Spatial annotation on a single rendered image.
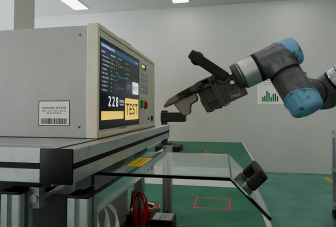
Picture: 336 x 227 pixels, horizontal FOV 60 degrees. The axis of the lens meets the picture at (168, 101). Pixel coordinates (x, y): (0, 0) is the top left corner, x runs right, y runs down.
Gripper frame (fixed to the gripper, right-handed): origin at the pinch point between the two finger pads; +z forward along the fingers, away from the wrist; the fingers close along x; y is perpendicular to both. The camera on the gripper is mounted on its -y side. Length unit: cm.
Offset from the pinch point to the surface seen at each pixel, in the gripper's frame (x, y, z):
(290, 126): 512, 89, -113
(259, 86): 512, -6, -94
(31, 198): -39.8, 8.2, 16.8
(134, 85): -7.3, -6.6, 4.6
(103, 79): -26.4, -6.0, 4.8
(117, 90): -19.1, -4.7, 5.5
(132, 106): -8.9, -1.7, 6.9
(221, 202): 58, 45, 6
